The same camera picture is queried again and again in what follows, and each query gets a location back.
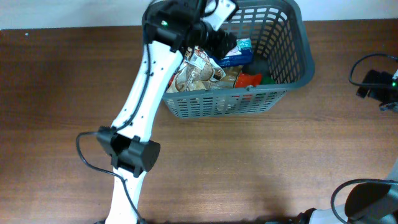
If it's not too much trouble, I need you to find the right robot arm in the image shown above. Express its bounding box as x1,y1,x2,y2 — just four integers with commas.
289,70,397,224

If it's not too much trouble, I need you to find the grey plastic shopping basket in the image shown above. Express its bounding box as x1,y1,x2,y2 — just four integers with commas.
163,0,315,118

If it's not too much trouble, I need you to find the brown cookie snack bag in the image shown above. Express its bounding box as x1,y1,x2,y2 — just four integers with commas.
166,46,226,93

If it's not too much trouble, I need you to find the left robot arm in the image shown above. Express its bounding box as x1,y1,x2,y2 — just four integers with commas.
96,1,239,223

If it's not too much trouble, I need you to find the red spaghetti pasta packet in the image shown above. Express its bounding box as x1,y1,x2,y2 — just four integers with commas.
166,73,262,93

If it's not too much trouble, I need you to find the green lid spice jar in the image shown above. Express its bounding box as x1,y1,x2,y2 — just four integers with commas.
260,75,275,85

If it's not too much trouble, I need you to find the multicolour tissue multipack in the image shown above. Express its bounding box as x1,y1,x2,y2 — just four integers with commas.
212,38,253,68

